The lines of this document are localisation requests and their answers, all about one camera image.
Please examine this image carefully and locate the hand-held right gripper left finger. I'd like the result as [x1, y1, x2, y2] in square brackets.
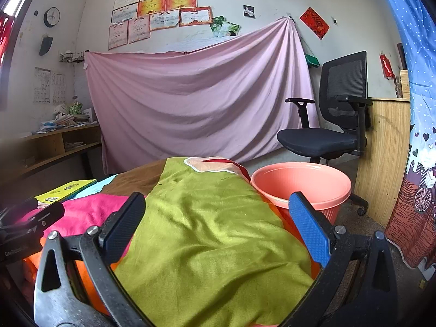
[33, 192, 147, 327]

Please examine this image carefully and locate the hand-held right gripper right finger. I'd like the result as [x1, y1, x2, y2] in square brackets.
[284, 191, 399, 327]

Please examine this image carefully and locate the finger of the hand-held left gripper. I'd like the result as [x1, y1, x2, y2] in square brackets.
[0, 197, 38, 222]
[20, 202, 65, 233]

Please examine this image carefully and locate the pink plastic bucket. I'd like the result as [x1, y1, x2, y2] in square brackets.
[250, 163, 352, 223]

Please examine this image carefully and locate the yellow book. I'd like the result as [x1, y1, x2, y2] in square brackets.
[34, 179, 98, 208]

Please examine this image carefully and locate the wooden shelf desk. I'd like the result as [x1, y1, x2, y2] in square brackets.
[0, 124, 103, 184]

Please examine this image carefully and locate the black office chair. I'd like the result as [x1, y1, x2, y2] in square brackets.
[277, 51, 373, 216]

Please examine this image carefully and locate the multicolour patchwork blanket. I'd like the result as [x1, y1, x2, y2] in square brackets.
[20, 157, 324, 327]

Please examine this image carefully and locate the pile of papers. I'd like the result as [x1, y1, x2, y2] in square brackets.
[32, 114, 98, 133]

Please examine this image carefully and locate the light wooden desk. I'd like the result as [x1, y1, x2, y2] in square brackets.
[354, 97, 411, 227]

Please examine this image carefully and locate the green plant in jar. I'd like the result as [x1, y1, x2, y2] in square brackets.
[68, 96, 84, 116]

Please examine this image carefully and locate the pink hanging sheet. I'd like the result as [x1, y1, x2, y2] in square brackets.
[83, 16, 321, 174]

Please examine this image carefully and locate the black cap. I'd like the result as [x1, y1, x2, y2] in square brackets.
[38, 35, 54, 57]

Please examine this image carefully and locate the blue patterned curtain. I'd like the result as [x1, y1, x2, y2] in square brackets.
[371, 0, 436, 270]

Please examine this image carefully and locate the red hanging packet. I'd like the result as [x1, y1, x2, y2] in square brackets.
[380, 54, 396, 80]

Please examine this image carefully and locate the wooden framed window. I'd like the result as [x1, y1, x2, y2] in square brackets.
[0, 0, 41, 110]

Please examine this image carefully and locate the red paper decoration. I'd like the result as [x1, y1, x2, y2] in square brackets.
[300, 7, 330, 40]

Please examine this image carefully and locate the green photo print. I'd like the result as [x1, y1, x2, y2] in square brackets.
[209, 16, 225, 36]
[218, 21, 241, 37]

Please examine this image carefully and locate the wall calendar sheet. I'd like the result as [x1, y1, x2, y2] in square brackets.
[33, 67, 52, 104]
[52, 73, 65, 104]

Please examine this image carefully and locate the wire wall shelf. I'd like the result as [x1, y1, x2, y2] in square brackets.
[59, 50, 90, 64]

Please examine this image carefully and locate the round wall clock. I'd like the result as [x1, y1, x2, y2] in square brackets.
[44, 7, 60, 28]

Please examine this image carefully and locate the group of wall certificates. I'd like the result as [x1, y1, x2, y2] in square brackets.
[108, 0, 231, 51]

